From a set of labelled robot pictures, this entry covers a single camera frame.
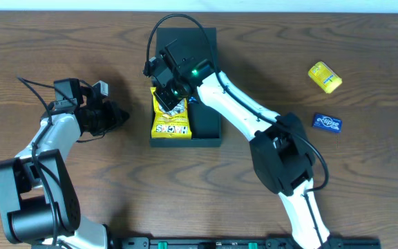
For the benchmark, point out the blue snack bar wrapper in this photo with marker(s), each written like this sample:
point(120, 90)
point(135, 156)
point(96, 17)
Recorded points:
point(192, 100)

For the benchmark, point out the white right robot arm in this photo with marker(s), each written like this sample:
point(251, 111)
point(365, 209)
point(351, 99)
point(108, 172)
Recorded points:
point(281, 154)

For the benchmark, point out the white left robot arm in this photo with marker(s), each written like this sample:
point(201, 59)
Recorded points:
point(38, 202)

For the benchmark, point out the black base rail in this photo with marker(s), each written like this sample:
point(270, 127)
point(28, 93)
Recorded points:
point(268, 243)

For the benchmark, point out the yellow Hacks candy bag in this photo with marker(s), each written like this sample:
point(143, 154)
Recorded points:
point(172, 124)

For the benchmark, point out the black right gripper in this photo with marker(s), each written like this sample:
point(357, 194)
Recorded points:
point(168, 95)

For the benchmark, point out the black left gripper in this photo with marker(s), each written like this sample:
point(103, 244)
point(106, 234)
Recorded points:
point(112, 115)

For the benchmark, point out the yellow gum container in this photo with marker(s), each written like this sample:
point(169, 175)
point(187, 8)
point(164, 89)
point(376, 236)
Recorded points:
point(325, 77)

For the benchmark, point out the blue Eclipse gum pack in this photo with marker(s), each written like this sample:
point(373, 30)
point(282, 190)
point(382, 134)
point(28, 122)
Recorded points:
point(327, 123)

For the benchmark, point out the black gift box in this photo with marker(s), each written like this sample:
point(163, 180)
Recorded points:
point(205, 123)

